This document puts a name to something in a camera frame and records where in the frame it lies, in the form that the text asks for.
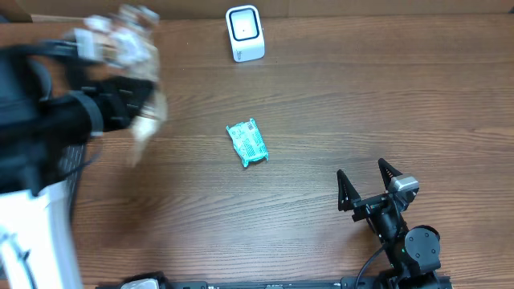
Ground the white barcode scanner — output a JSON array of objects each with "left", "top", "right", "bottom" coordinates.
[{"left": 226, "top": 5, "right": 266, "bottom": 63}]

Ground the teal tissue pack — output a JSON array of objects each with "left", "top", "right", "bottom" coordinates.
[{"left": 226, "top": 118, "right": 269, "bottom": 168}]

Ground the brown white snack bag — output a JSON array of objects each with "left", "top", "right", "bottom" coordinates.
[{"left": 84, "top": 4, "right": 168, "bottom": 167}]

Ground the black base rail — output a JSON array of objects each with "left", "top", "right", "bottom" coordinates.
[{"left": 96, "top": 276, "right": 454, "bottom": 289}]

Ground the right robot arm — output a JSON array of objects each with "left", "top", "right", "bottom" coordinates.
[{"left": 337, "top": 158, "right": 451, "bottom": 288}]

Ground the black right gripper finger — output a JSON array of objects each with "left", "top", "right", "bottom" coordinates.
[
  {"left": 377, "top": 158, "right": 402, "bottom": 190},
  {"left": 337, "top": 169, "right": 361, "bottom": 211}
]

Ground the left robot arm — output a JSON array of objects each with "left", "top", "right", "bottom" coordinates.
[{"left": 1, "top": 41, "right": 161, "bottom": 288}]

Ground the grey plastic basket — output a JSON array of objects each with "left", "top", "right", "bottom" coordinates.
[{"left": 59, "top": 144, "right": 87, "bottom": 221}]

